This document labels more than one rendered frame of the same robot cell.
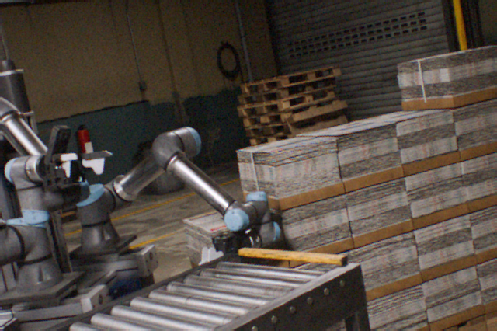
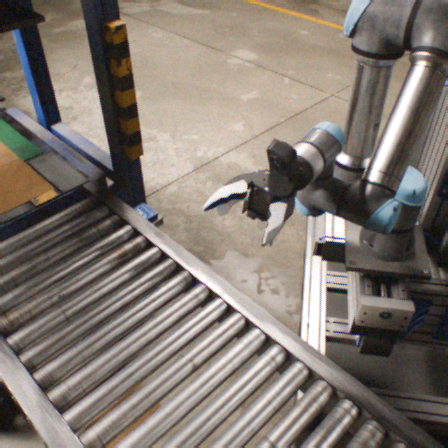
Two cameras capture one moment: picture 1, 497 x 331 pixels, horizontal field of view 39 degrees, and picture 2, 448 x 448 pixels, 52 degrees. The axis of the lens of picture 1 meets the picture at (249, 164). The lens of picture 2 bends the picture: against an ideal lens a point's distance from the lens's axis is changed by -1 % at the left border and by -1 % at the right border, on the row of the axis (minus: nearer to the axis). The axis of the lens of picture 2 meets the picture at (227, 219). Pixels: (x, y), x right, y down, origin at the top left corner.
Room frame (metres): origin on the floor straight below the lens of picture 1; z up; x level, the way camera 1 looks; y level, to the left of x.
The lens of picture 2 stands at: (1.74, -0.15, 1.72)
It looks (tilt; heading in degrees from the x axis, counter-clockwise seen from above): 41 degrees down; 87
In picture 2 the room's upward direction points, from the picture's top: straight up
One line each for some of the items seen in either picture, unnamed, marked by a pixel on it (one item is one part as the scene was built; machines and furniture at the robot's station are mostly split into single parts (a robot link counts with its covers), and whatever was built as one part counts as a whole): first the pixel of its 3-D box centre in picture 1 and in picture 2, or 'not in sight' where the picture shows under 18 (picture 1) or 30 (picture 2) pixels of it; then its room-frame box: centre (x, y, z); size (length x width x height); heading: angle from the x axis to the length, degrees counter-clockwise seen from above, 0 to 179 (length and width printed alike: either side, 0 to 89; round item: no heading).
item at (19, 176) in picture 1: (26, 171); (318, 149); (1.96, 0.62, 1.21); 0.11 x 0.08 x 0.09; 52
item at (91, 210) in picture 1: (93, 203); not in sight; (2.72, 0.63, 0.98); 0.13 x 0.12 x 0.14; 148
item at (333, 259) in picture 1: (289, 255); not in sight; (2.03, -0.07, 0.81); 0.43 x 0.03 x 0.02; 42
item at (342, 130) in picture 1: (344, 129); not in sight; (2.94, -0.42, 1.06); 0.37 x 0.29 x 0.01; 21
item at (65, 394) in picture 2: not in sight; (136, 342); (1.55, 0.49, 0.77); 0.47 x 0.05 x 0.05; 42
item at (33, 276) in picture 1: (36, 270); (389, 229); (2.23, 0.75, 0.87); 0.15 x 0.15 x 0.10
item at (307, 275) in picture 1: (269, 275); not in sight; (1.99, 0.00, 0.77); 0.47 x 0.05 x 0.05; 42
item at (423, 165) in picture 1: (406, 162); not in sight; (3.05, -0.69, 0.86); 0.38 x 0.29 x 0.04; 21
